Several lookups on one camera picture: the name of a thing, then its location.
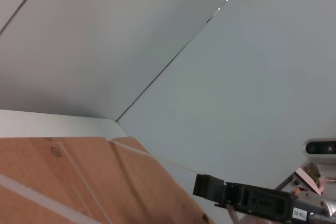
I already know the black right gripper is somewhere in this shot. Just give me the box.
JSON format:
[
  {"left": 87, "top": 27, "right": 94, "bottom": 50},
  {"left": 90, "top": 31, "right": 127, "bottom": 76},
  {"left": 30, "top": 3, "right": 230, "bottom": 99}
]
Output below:
[{"left": 192, "top": 173, "right": 310, "bottom": 223}]

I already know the white plastic packing strap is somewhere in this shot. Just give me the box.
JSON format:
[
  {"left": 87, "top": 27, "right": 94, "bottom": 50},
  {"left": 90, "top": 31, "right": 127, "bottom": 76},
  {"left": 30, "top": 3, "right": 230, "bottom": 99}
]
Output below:
[
  {"left": 0, "top": 175, "right": 102, "bottom": 224},
  {"left": 109, "top": 138, "right": 199, "bottom": 176}
]

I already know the brown cardboard box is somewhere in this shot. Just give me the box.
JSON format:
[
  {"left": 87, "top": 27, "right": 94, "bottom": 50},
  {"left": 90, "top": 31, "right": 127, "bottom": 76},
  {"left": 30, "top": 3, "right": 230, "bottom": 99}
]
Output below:
[{"left": 0, "top": 136, "right": 216, "bottom": 224}]

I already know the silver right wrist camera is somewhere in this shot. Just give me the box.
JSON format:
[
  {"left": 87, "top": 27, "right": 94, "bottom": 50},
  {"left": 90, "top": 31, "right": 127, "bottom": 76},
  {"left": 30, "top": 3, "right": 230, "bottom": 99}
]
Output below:
[{"left": 304, "top": 138, "right": 336, "bottom": 162}]

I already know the silver right wrist cable connector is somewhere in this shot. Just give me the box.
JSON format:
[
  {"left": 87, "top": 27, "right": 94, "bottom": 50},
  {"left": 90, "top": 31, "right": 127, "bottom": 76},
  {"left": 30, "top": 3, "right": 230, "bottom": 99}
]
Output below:
[{"left": 308, "top": 199, "right": 336, "bottom": 224}]

